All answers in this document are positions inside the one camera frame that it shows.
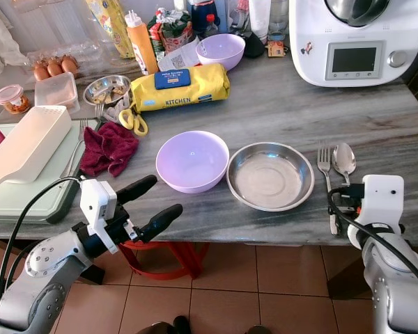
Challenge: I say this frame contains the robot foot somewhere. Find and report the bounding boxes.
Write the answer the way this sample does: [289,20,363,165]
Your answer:
[138,315,192,334]

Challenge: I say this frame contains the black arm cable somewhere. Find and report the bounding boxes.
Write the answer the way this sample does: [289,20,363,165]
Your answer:
[327,186,418,279]
[0,175,83,301]

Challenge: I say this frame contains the large purple bowl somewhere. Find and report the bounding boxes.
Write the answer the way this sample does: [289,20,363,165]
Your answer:
[155,130,231,194]

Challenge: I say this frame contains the yellow food bag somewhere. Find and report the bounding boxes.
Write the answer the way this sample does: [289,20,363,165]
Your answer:
[85,0,135,59]

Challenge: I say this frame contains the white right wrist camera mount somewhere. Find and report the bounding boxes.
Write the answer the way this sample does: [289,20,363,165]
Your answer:
[362,174,405,232]

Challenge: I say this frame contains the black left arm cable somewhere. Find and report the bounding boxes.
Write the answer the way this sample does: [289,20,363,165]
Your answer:
[0,175,83,301]

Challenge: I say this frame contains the white kitchen cooking machine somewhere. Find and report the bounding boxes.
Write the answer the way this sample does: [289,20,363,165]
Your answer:
[289,0,409,88]

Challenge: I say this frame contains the brown egg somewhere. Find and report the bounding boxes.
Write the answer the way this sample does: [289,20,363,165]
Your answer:
[61,55,79,74]
[47,58,65,77]
[33,62,50,81]

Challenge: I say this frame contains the small jar with pink lid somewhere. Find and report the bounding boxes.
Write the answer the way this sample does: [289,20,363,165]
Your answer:
[0,84,31,116]

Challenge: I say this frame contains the round steel plate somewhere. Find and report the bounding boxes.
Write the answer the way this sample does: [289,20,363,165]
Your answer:
[226,141,316,212]

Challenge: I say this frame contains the steel spoon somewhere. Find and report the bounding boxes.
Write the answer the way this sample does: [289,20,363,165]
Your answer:
[333,142,357,187]

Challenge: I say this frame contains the yellow handled scissors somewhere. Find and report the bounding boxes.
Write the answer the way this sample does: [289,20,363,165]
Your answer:
[118,106,150,137]

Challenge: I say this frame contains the white cloth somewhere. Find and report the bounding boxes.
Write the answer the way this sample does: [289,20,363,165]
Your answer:
[0,6,23,77]

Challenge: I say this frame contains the dark blue bottle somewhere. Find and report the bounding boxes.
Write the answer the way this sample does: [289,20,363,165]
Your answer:
[187,0,221,38]

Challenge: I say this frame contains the red and green packet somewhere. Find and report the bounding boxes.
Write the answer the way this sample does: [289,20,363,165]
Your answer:
[148,8,193,56]

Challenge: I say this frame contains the small brown box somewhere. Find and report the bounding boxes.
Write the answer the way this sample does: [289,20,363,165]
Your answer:
[266,40,287,58]

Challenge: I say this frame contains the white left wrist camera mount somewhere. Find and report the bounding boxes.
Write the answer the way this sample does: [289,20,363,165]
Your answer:
[80,179,118,255]

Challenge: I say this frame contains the small purple bowl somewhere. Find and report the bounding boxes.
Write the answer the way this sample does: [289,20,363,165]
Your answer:
[196,33,247,72]

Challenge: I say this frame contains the red stool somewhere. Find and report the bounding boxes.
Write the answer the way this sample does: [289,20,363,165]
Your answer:
[118,240,210,280]

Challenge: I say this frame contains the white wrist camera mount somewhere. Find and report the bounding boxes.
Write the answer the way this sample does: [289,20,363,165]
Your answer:
[80,179,118,255]
[362,174,405,232]

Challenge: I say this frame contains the clear plastic egg carton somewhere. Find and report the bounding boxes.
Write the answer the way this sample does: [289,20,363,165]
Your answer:
[26,39,133,76]

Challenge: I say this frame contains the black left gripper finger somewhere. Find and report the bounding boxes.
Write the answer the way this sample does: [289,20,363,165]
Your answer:
[139,204,184,244]
[116,175,159,205]

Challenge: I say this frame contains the clear plastic food container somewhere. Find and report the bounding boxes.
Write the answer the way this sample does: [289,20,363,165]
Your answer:
[33,72,80,111]

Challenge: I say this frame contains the thin steel fork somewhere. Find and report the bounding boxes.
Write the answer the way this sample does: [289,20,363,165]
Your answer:
[65,103,105,179]

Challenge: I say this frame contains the yellow kitchen wipes pack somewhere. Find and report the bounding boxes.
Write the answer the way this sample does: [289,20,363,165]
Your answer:
[130,63,232,113]

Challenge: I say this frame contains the small steel bowl with food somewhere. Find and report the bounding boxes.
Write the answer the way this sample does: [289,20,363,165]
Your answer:
[83,74,132,107]

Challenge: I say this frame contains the white plastic box with handle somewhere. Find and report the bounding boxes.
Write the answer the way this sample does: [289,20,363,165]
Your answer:
[0,104,73,200]

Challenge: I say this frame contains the orange sauce bottle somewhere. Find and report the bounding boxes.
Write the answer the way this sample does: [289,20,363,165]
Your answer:
[124,10,160,76]

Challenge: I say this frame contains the dark red cloth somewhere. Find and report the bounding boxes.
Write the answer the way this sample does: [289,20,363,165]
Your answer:
[79,122,140,177]

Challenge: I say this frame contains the pale green cutting board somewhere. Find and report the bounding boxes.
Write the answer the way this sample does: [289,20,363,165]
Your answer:
[0,122,91,225]

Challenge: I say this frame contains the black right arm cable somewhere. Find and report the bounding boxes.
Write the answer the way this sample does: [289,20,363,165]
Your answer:
[327,186,418,279]

